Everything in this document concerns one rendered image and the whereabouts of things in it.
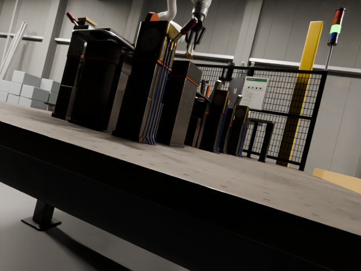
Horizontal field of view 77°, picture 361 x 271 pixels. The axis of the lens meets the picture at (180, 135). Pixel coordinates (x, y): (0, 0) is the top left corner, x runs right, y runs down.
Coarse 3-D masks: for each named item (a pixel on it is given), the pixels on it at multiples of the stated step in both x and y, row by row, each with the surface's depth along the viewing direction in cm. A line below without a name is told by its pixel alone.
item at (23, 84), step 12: (24, 72) 548; (0, 84) 575; (12, 84) 559; (24, 84) 546; (36, 84) 579; (48, 84) 577; (0, 96) 571; (12, 96) 556; (24, 96) 541; (36, 96) 541; (48, 96) 574; (36, 108) 548
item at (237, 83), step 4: (232, 80) 197; (236, 80) 195; (240, 80) 194; (232, 84) 197; (236, 84) 195; (240, 84) 193; (228, 88) 198; (232, 88) 196; (240, 88) 193; (232, 92) 196; (236, 92) 194; (240, 92) 192; (232, 96) 195; (236, 96) 194; (232, 100) 195; (232, 104) 195
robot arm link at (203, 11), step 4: (196, 4) 134; (200, 4) 133; (204, 4) 133; (196, 8) 134; (200, 8) 133; (204, 8) 134; (192, 12) 136; (196, 12) 134; (200, 12) 133; (204, 12) 134; (204, 16) 136
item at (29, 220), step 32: (0, 160) 43; (32, 160) 40; (32, 192) 40; (64, 192) 37; (96, 192) 35; (32, 224) 138; (96, 224) 35; (128, 224) 33; (160, 224) 31; (192, 224) 30; (192, 256) 29; (224, 256) 28; (256, 256) 27; (288, 256) 26
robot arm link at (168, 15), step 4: (168, 0) 144; (172, 0) 143; (168, 4) 149; (172, 4) 148; (168, 8) 154; (172, 8) 152; (164, 12) 167; (168, 12) 159; (172, 12) 156; (160, 16) 169; (164, 16) 166; (168, 16) 163; (172, 16) 161; (168, 20) 167
